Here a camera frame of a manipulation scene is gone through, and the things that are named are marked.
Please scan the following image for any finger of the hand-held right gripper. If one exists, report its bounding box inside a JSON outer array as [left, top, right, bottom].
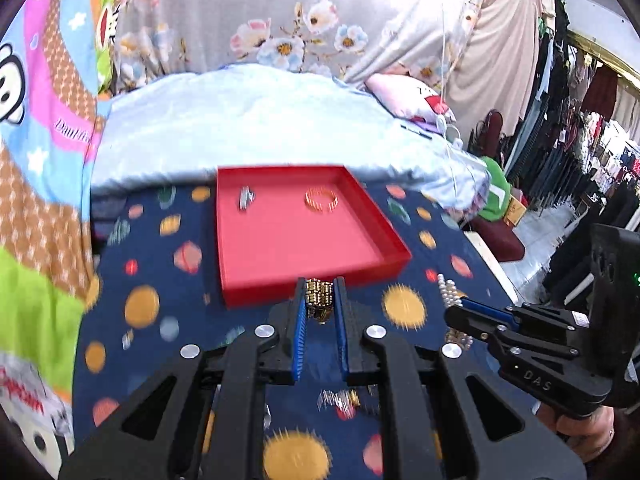
[[444, 304, 519, 356], [459, 298, 592, 334]]

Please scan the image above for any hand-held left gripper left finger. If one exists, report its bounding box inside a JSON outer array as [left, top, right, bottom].
[[59, 276, 308, 480]]

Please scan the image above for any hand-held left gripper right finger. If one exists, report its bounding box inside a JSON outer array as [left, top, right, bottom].
[[334, 276, 590, 480]]

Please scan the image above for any pearl bracelet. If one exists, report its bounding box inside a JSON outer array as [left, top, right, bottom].
[[436, 274, 475, 350]]

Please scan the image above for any gold chain bracelet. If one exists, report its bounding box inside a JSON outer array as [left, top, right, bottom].
[[305, 278, 335, 324], [304, 186, 339, 214]]

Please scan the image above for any red tray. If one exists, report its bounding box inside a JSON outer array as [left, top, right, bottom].
[[216, 165, 412, 309]]

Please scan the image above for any person's right hand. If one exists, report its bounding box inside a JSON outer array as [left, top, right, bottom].
[[535, 402, 618, 463]]

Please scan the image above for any maroon stool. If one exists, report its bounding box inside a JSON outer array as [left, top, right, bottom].
[[472, 215, 527, 264]]

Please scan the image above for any cardboard box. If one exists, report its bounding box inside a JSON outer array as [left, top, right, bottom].
[[502, 195, 531, 229]]

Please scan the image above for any green plush toy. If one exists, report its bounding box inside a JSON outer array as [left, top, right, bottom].
[[479, 156, 514, 222]]

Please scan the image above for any navy planet printed sheet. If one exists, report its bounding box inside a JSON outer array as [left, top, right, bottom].
[[72, 180, 542, 480]]

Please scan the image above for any row of hanging clothes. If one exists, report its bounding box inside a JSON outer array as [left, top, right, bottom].
[[504, 0, 640, 311]]

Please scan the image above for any dark wooden chair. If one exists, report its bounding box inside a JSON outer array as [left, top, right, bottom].
[[467, 110, 506, 159]]

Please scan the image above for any purple cloth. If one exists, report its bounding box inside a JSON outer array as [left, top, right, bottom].
[[400, 116, 441, 140]]

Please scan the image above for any light blue pillow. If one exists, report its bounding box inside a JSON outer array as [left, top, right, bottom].
[[92, 63, 493, 222]]

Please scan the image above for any pink plush pillow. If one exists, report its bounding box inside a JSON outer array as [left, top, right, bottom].
[[365, 72, 457, 124]]

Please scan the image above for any beige cloth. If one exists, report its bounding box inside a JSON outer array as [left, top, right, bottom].
[[444, 0, 545, 147]]

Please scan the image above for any cartoon monkey printed blanket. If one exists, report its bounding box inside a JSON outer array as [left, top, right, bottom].
[[0, 0, 130, 480]]

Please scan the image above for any floral grey pillow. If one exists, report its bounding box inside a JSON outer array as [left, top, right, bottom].
[[112, 0, 496, 97]]

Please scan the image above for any white charging cable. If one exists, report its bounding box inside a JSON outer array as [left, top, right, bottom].
[[437, 5, 466, 151]]

